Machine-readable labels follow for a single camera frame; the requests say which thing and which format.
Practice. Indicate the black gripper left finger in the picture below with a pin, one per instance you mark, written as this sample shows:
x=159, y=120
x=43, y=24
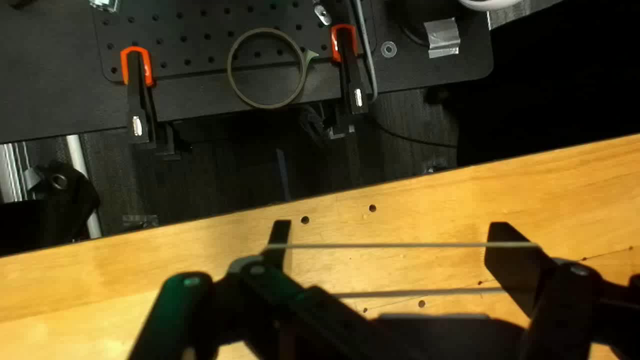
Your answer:
x=280, y=243

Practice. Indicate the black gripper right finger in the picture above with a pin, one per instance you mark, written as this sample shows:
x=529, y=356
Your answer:
x=516, y=257

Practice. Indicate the orange black spring clamp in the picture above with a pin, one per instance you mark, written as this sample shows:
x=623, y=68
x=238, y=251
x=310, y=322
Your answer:
x=140, y=101
x=353, y=72

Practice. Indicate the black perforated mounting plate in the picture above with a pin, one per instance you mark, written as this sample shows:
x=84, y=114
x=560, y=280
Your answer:
x=201, y=32

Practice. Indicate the silver tape piece on plate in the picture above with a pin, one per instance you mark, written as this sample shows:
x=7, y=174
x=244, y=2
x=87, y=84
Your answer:
x=442, y=36

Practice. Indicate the white round object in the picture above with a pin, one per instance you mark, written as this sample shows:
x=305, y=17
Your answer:
x=490, y=2

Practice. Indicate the black bracket with bolt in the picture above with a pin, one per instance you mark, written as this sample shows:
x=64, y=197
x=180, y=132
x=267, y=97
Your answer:
x=57, y=192

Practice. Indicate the aluminium extrusion frame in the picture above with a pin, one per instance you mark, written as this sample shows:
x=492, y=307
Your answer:
x=11, y=173

